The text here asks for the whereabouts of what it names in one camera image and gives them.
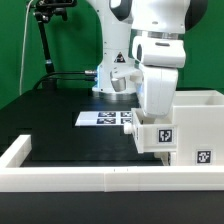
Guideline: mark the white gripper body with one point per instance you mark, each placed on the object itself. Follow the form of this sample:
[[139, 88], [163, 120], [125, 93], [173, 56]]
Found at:
[[155, 75]]

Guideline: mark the white drawer cabinet box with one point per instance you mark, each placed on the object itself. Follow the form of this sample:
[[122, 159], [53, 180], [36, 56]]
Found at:
[[199, 120]]

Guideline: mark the white drawer tray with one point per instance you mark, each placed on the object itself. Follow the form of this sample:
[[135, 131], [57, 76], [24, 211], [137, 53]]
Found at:
[[151, 135], [167, 158]]

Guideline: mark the white front drawer tray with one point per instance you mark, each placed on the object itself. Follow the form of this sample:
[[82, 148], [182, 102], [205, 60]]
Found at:
[[167, 158]]

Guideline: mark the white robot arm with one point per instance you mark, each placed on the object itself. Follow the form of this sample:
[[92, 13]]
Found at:
[[122, 20]]

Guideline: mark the white fiducial marker sheet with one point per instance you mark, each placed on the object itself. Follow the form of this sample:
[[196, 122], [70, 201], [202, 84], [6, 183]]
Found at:
[[103, 118]]

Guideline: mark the black camera stand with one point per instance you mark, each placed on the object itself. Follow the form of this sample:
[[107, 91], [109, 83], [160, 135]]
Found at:
[[44, 11]]

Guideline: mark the white border frame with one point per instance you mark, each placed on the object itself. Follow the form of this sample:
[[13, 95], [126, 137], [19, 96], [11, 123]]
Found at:
[[15, 178]]

